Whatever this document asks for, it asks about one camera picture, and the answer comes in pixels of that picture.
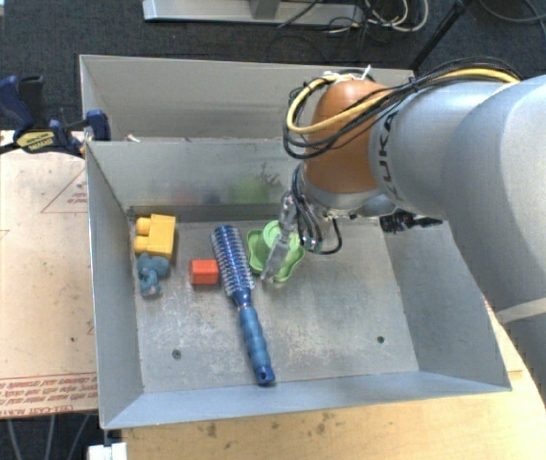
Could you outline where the yellow toy building block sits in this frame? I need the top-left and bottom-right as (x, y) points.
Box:
(132, 213), (178, 261)

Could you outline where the grey metal bin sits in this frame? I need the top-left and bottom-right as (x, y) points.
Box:
(79, 54), (513, 431)

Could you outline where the green flower-shaped cup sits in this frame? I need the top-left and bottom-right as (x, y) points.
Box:
(245, 218), (307, 285)

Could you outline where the orange-red small block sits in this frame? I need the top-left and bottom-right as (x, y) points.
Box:
(189, 258), (220, 287)

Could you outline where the brown cardboard board red print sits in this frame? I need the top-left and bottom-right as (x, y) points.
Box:
(0, 129), (100, 421)

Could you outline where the blue toy animal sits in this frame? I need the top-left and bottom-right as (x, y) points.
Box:
(136, 252), (171, 299)

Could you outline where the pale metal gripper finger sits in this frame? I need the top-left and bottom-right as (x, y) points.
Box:
(272, 231), (296, 277)
(260, 235), (284, 285)

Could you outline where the blue round hairbrush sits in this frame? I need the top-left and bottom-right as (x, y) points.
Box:
(210, 224), (277, 387)

